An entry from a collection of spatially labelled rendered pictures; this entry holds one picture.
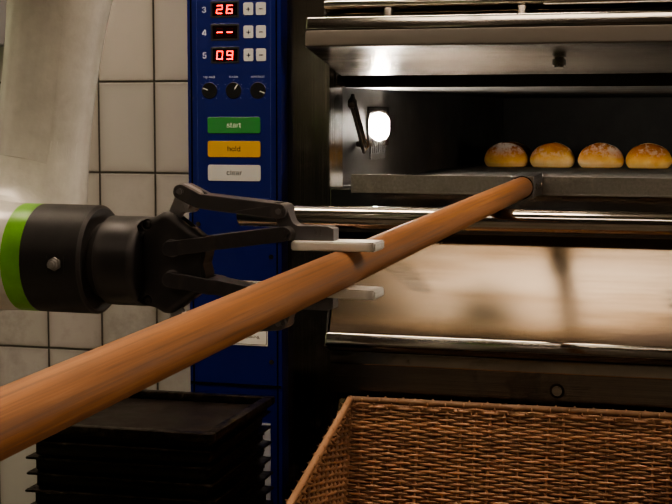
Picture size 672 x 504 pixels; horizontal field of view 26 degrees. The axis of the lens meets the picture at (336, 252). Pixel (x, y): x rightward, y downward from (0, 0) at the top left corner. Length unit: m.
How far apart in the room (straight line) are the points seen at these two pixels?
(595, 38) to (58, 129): 0.95
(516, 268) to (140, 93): 0.68
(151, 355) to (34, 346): 1.78
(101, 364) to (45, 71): 0.67
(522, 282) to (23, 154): 1.09
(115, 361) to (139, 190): 1.70
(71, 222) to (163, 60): 1.21
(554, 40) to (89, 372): 1.46
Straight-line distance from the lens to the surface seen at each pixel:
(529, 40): 2.10
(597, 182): 2.14
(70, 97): 1.37
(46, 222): 1.23
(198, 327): 0.84
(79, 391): 0.70
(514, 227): 1.88
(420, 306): 2.29
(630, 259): 2.26
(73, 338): 2.51
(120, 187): 2.45
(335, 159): 2.35
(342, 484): 2.28
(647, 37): 2.08
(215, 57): 2.35
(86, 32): 1.37
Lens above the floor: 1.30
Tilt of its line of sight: 5 degrees down
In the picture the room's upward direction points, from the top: straight up
